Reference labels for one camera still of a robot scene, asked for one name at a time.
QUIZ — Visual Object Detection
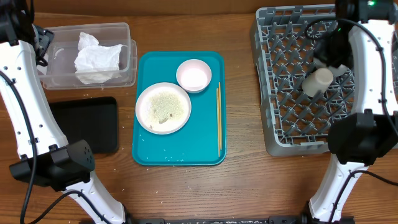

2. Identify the pale green cup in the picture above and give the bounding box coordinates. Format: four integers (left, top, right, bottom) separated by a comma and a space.
302, 68, 334, 97

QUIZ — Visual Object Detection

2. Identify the wooden chopstick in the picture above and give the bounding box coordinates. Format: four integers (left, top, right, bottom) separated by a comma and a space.
216, 88, 221, 157
218, 82, 222, 155

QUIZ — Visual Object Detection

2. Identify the small pink saucer plate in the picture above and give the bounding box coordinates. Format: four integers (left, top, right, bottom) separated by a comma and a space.
176, 59, 212, 93

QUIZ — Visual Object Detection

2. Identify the large pink plate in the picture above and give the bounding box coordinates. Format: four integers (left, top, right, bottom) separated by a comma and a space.
136, 82, 192, 135

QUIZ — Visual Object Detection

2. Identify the white napkin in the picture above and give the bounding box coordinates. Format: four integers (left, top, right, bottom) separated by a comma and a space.
74, 32, 124, 85

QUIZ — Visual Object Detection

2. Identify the grey bowl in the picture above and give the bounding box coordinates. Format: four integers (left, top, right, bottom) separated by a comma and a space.
313, 57, 349, 77

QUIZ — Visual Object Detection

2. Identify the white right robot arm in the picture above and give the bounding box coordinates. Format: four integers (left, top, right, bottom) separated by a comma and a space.
298, 0, 397, 223

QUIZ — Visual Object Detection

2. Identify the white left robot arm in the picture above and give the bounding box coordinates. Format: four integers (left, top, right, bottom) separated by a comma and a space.
1, 0, 134, 223

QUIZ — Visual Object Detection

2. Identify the grey dishwasher rack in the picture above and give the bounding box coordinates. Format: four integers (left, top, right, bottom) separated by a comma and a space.
251, 3, 397, 156

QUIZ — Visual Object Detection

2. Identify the clear plastic waste bin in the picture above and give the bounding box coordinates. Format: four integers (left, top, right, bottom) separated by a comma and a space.
37, 22, 137, 90

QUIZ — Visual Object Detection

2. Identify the black tray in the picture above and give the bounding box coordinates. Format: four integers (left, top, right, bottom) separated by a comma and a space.
49, 96, 119, 154

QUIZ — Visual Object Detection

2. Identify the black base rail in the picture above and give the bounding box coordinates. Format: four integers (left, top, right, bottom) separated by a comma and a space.
127, 215, 328, 224

